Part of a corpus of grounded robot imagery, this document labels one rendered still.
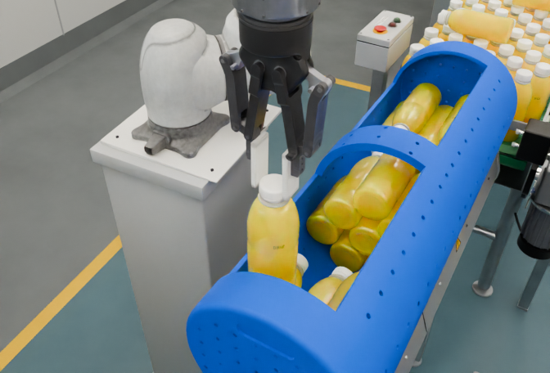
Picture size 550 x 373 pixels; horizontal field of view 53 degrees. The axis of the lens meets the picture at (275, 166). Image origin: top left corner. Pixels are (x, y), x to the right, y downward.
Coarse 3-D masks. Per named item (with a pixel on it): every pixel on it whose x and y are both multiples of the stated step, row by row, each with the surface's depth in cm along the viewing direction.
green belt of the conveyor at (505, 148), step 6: (546, 108) 165; (504, 144) 151; (510, 144) 151; (498, 150) 150; (504, 150) 150; (510, 150) 149; (516, 150) 149; (504, 156) 150; (510, 156) 149; (504, 162) 151; (510, 162) 150; (516, 162) 149; (522, 162) 148; (516, 168) 150; (522, 168) 149
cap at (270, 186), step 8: (264, 176) 70; (272, 176) 70; (280, 176) 70; (264, 184) 69; (272, 184) 69; (280, 184) 69; (264, 192) 68; (272, 192) 68; (280, 192) 68; (264, 200) 69; (272, 200) 68; (280, 200) 68
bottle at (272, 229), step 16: (256, 208) 70; (272, 208) 69; (288, 208) 70; (256, 224) 70; (272, 224) 69; (288, 224) 70; (256, 240) 71; (272, 240) 70; (288, 240) 71; (256, 256) 73; (272, 256) 72; (288, 256) 73; (272, 272) 74; (288, 272) 75
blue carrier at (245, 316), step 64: (448, 64) 129; (384, 128) 99; (448, 128) 102; (320, 192) 110; (448, 192) 92; (320, 256) 108; (384, 256) 77; (448, 256) 93; (192, 320) 76; (256, 320) 67; (320, 320) 68; (384, 320) 73
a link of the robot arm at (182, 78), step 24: (168, 24) 121; (192, 24) 122; (144, 48) 120; (168, 48) 117; (192, 48) 118; (216, 48) 123; (144, 72) 121; (168, 72) 118; (192, 72) 120; (216, 72) 122; (144, 96) 126; (168, 96) 122; (192, 96) 123; (216, 96) 126; (168, 120) 126; (192, 120) 128
